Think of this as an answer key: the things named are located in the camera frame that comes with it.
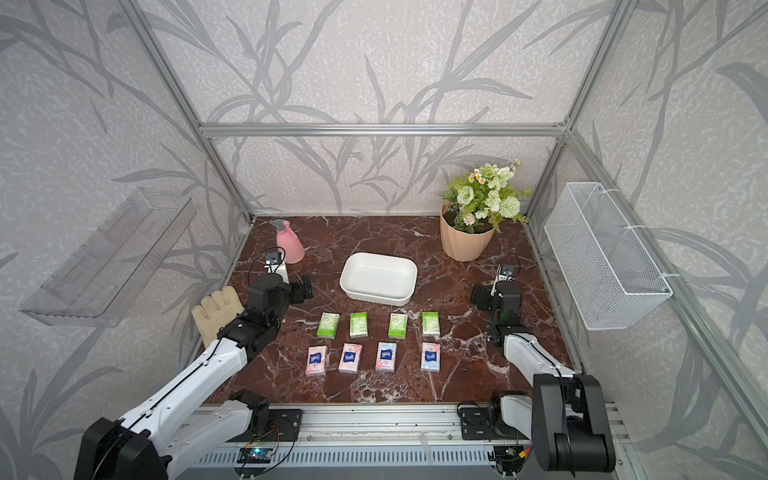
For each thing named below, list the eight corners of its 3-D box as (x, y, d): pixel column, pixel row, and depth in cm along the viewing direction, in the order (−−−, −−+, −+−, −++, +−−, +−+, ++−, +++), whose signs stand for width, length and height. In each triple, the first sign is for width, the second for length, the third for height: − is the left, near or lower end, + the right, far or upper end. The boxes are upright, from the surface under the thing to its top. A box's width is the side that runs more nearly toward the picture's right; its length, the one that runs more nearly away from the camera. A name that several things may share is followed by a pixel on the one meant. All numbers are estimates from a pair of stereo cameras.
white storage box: (338, 300, 99) (335, 291, 94) (351, 259, 110) (349, 249, 105) (412, 309, 97) (413, 300, 92) (418, 267, 107) (418, 257, 103)
